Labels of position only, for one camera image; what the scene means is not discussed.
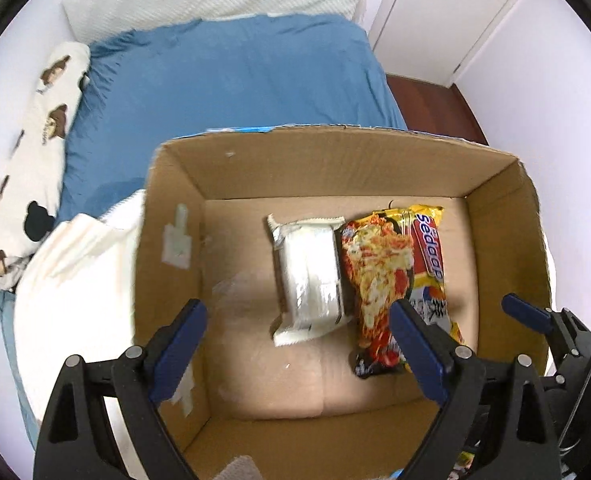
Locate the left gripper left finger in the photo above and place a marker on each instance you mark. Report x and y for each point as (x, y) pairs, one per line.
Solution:
(144, 377)

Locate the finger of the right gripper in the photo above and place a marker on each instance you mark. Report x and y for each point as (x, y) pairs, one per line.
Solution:
(534, 318)

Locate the Sedaap instant noodle packet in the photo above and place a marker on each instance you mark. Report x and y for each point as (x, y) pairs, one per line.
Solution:
(390, 255)

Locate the silver white snack pack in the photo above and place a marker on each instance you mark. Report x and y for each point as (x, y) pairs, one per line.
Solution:
(309, 277)

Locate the blue bed sheet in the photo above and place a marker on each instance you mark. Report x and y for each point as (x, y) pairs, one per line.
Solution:
(147, 87)

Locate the white striped blanket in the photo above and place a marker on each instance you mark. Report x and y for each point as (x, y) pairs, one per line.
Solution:
(77, 297)

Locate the bear print pillow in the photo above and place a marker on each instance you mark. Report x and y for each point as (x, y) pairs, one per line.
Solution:
(30, 193)

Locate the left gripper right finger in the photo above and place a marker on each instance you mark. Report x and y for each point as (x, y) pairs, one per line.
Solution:
(448, 374)

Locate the white door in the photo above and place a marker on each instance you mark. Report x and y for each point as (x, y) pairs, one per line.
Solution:
(429, 40)

